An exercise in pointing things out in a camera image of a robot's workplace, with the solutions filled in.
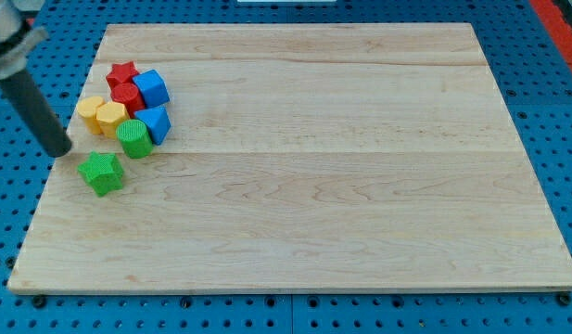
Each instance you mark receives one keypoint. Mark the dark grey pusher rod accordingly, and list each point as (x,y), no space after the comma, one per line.
(25,96)

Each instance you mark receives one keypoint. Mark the light wooden board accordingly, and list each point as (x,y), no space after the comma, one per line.
(302,158)

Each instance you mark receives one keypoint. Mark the yellow cylinder block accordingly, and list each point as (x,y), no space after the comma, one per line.
(87,109)

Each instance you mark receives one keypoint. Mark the yellow hexagon block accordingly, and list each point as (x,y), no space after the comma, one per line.
(110,116)

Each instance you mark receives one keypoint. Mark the green star block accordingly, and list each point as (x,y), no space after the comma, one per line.
(102,172)

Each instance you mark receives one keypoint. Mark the red cylinder block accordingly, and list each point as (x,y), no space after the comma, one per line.
(130,96)

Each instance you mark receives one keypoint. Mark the red star block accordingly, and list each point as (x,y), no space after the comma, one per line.
(121,73)

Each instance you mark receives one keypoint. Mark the green cylinder block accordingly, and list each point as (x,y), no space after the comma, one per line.
(134,138)

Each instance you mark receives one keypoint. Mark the blue cube block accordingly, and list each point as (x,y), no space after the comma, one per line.
(152,88)

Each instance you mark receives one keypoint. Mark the blue triangle block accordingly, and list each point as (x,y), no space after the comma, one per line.
(157,122)

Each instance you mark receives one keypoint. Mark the red tape strip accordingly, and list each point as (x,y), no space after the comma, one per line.
(556,17)

